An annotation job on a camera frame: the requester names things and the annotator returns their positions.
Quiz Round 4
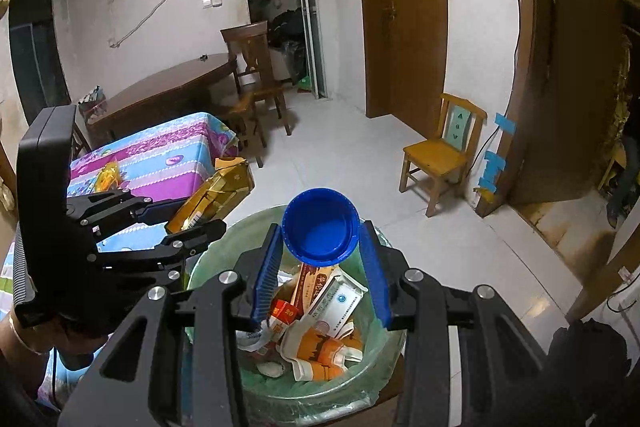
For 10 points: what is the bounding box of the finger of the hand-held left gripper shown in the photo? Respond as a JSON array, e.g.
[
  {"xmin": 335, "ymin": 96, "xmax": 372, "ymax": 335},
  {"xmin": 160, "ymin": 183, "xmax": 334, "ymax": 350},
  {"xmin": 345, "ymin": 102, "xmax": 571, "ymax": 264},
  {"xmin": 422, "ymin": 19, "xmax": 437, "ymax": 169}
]
[
  {"xmin": 66, "ymin": 187, "xmax": 187, "ymax": 239},
  {"xmin": 96, "ymin": 219, "xmax": 227, "ymax": 281}
]

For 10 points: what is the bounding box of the white and orange carton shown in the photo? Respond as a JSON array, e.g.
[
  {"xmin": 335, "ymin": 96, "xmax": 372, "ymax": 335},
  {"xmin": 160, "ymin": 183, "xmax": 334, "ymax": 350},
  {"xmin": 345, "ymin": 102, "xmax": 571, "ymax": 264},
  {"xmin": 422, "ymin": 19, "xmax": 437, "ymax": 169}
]
[{"xmin": 279, "ymin": 321, "xmax": 364, "ymax": 383}]

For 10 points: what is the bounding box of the brown wooden door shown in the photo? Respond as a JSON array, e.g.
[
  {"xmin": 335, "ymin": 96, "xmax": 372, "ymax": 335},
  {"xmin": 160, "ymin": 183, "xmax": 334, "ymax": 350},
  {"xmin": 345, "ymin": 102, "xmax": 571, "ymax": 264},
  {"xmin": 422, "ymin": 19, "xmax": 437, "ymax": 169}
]
[{"xmin": 352, "ymin": 0, "xmax": 449, "ymax": 120}]

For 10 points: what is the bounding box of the green lined bin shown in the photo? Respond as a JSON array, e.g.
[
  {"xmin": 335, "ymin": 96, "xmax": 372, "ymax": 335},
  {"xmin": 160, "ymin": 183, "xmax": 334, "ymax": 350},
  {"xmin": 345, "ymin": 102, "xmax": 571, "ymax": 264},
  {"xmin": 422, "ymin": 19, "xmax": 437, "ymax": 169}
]
[{"xmin": 185, "ymin": 204, "xmax": 407, "ymax": 414}]

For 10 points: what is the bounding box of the small light wooden chair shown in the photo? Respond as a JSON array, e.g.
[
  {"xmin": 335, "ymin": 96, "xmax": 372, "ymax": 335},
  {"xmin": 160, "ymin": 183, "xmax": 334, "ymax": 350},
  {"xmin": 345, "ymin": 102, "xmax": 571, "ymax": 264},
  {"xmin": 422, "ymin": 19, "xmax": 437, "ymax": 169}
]
[{"xmin": 399, "ymin": 93, "xmax": 489, "ymax": 218}]

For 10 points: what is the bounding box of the small orange box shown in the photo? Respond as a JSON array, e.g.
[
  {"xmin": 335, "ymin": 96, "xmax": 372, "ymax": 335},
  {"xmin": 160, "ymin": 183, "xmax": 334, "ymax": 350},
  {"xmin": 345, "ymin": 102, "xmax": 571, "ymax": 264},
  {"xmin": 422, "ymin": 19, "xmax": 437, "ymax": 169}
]
[{"xmin": 270, "ymin": 299, "xmax": 302, "ymax": 334}]

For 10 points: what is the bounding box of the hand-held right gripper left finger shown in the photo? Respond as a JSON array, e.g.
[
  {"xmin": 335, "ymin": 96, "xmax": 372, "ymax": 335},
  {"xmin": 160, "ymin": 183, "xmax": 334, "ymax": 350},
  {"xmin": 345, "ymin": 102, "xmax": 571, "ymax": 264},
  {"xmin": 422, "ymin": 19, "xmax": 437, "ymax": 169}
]
[{"xmin": 57, "ymin": 223, "xmax": 284, "ymax": 427}]

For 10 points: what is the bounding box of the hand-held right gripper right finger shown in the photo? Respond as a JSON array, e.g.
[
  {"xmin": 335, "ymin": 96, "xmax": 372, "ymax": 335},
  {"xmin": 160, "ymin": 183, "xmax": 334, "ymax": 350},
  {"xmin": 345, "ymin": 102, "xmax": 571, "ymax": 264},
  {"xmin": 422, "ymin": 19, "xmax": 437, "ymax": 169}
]
[{"xmin": 357, "ymin": 219, "xmax": 572, "ymax": 427}]

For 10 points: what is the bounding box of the dark wooden chair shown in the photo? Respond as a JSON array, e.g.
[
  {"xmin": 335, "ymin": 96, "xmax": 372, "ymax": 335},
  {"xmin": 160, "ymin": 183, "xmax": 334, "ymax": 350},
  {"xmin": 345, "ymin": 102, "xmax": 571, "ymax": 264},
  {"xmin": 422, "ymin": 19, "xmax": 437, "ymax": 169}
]
[{"xmin": 220, "ymin": 21, "xmax": 292, "ymax": 168}]

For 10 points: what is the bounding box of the blue tape piece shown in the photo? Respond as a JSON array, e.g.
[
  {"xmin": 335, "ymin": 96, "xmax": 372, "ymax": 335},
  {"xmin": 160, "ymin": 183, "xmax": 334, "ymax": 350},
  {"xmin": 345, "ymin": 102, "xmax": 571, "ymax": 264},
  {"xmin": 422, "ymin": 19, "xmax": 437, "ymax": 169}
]
[
  {"xmin": 476, "ymin": 151, "xmax": 508, "ymax": 191},
  {"xmin": 494, "ymin": 112, "xmax": 519, "ymax": 134}
]

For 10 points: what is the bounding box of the yellow snack bag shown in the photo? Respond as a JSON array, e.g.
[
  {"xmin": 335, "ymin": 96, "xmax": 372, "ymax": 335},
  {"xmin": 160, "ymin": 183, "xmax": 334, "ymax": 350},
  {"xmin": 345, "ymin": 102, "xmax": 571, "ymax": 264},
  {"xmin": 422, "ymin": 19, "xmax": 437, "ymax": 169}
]
[{"xmin": 94, "ymin": 161, "xmax": 124, "ymax": 194}]

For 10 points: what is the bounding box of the person's left forearm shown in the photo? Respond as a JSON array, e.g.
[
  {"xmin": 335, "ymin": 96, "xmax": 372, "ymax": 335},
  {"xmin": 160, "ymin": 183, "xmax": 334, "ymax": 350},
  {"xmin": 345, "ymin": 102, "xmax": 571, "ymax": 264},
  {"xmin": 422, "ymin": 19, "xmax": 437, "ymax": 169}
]
[{"xmin": 0, "ymin": 313, "xmax": 57, "ymax": 405}]

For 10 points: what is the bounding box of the black bag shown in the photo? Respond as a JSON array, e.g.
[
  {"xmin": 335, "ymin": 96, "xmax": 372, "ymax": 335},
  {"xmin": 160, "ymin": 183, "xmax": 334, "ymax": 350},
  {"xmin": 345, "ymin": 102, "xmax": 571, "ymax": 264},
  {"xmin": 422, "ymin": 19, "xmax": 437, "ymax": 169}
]
[{"xmin": 546, "ymin": 318, "xmax": 634, "ymax": 427}]

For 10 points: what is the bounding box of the sliding door closet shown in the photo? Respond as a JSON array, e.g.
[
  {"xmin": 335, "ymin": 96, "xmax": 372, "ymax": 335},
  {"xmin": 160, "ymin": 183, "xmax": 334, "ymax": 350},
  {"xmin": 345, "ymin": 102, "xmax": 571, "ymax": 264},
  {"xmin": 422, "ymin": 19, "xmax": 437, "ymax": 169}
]
[{"xmin": 239, "ymin": 0, "xmax": 329, "ymax": 100}]

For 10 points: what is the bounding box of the blue plastic cap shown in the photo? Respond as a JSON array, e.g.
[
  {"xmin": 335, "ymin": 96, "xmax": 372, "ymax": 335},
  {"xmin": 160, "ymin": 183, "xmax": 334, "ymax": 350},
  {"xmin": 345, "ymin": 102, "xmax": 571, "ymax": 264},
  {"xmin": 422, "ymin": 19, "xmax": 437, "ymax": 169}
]
[{"xmin": 281, "ymin": 188, "xmax": 361, "ymax": 266}]

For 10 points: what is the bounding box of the red and beige long box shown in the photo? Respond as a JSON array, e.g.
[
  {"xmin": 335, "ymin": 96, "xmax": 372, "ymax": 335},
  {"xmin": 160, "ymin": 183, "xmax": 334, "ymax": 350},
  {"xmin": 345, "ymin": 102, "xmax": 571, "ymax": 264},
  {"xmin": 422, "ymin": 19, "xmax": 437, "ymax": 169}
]
[{"xmin": 286, "ymin": 262, "xmax": 346, "ymax": 324}]

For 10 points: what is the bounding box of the dark window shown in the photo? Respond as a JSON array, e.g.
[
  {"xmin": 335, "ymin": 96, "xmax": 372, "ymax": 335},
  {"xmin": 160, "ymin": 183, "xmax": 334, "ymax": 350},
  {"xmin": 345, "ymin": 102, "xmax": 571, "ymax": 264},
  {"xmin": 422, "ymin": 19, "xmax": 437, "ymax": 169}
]
[{"xmin": 9, "ymin": 0, "xmax": 71, "ymax": 110}]

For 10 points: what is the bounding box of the person's left hand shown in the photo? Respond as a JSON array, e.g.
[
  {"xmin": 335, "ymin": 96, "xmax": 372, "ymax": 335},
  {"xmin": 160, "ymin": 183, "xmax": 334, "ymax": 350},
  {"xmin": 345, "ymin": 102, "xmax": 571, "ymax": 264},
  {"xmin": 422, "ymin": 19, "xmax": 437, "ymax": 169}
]
[{"xmin": 17, "ymin": 314, "xmax": 113, "ymax": 365}]

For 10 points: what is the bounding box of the golden cardboard box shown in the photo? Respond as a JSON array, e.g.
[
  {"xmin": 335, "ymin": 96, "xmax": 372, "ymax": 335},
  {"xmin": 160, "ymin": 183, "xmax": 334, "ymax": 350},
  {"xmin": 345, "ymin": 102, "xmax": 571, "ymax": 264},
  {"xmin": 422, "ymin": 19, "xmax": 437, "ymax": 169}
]
[{"xmin": 165, "ymin": 157, "xmax": 256, "ymax": 236}]

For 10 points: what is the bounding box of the white medicine box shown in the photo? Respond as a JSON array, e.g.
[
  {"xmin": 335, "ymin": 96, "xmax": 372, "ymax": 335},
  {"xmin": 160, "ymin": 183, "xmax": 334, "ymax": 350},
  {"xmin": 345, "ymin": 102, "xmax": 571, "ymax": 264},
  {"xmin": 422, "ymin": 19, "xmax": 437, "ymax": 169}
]
[{"xmin": 300, "ymin": 274, "xmax": 369, "ymax": 339}]

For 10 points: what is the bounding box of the bag with red strap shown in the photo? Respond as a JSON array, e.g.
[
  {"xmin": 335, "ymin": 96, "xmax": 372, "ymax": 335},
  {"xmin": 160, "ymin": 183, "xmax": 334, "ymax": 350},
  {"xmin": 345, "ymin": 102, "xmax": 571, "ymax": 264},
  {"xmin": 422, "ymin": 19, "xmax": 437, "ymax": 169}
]
[{"xmin": 77, "ymin": 86, "xmax": 107, "ymax": 118}]

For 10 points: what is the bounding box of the dark wooden door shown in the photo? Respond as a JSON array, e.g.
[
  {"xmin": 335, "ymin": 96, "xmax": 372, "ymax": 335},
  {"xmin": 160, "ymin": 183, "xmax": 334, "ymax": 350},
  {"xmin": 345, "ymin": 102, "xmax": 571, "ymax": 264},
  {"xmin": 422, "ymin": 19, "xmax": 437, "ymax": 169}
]
[{"xmin": 507, "ymin": 0, "xmax": 628, "ymax": 222}]

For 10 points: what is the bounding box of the dark wooden dining table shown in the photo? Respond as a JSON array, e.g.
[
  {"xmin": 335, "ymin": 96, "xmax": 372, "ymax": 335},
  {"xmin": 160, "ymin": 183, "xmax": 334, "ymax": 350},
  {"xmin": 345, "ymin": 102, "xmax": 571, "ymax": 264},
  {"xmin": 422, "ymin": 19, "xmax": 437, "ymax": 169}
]
[{"xmin": 85, "ymin": 53, "xmax": 239, "ymax": 148}]

